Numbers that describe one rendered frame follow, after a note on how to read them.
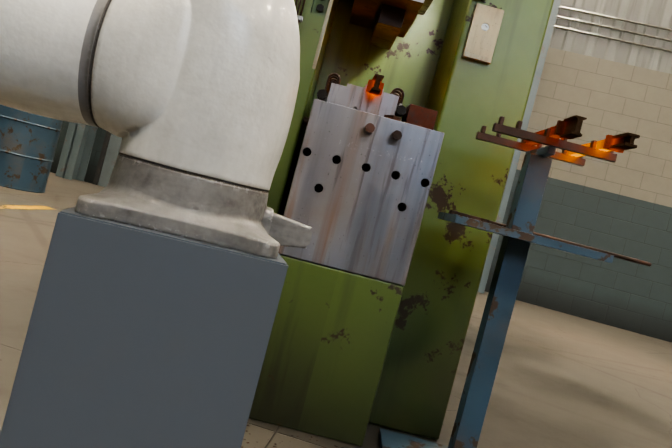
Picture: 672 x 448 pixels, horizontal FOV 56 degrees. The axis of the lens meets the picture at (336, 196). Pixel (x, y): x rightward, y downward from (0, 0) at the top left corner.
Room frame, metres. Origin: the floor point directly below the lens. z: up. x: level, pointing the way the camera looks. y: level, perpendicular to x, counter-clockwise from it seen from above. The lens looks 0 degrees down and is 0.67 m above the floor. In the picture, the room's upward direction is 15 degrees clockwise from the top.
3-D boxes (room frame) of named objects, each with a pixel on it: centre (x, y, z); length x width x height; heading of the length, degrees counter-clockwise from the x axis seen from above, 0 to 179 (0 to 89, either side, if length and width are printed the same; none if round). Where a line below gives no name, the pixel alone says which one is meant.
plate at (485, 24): (1.97, -0.31, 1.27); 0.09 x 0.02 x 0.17; 92
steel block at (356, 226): (2.05, -0.05, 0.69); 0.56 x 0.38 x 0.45; 2
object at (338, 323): (2.05, -0.05, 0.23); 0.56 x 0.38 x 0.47; 2
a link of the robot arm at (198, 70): (0.64, 0.15, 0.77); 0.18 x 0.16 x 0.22; 94
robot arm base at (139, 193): (0.65, 0.12, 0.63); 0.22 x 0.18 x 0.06; 102
